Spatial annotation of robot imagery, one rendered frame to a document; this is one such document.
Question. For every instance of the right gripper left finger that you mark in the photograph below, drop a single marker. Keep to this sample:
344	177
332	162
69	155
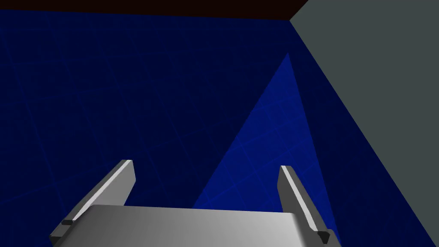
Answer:
109	188

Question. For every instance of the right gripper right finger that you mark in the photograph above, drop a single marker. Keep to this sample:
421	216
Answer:
297	195

